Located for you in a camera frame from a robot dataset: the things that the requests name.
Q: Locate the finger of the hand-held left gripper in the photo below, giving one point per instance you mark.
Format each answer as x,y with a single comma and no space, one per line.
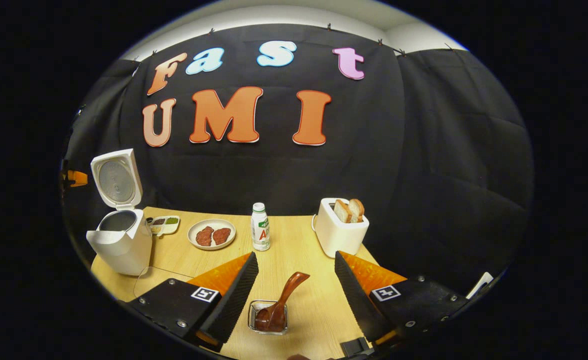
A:
77,178

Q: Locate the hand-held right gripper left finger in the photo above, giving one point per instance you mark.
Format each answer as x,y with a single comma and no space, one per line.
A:
234,295

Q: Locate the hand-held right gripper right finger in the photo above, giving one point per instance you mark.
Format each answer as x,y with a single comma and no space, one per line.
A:
356,295

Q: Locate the brown wooden spoon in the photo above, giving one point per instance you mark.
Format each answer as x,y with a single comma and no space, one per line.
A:
286,292

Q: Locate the white rice cooker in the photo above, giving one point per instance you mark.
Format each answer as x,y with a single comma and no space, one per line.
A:
124,250

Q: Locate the clear glass rice tray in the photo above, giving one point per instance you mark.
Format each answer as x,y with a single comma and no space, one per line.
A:
159,277

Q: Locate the white toaster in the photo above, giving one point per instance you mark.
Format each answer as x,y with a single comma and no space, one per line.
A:
339,237

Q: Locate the red meat piece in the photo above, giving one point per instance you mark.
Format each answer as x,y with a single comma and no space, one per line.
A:
221,235
204,236

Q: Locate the white round plate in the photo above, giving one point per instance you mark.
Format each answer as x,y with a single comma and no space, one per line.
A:
194,240

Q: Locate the white milk bottle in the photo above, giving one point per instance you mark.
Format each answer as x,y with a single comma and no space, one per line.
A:
260,230

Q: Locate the toasted bread slice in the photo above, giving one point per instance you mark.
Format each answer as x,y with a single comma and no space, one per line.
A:
343,211
357,209

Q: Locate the white divided condiment tray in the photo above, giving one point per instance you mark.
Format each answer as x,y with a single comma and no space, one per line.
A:
166,225

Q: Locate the white card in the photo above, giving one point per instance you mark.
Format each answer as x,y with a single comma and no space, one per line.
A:
480,285

